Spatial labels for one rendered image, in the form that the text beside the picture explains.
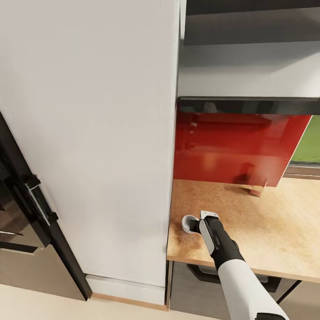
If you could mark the countertop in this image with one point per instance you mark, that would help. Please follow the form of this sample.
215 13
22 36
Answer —
278 234

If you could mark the fixed window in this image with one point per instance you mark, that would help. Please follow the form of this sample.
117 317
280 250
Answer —
305 163

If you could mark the oven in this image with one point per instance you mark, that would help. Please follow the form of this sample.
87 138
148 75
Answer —
20 222

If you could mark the dishwasher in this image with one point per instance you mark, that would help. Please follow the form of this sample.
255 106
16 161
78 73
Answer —
197 289

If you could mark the fridge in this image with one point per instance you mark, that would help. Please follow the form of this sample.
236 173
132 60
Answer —
88 89

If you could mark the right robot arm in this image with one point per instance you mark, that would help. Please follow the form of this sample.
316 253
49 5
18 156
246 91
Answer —
246 297

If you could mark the coffee cup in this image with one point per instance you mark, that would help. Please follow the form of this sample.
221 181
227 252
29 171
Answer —
186 223

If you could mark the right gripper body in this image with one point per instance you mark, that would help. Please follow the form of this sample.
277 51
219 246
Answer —
194 226

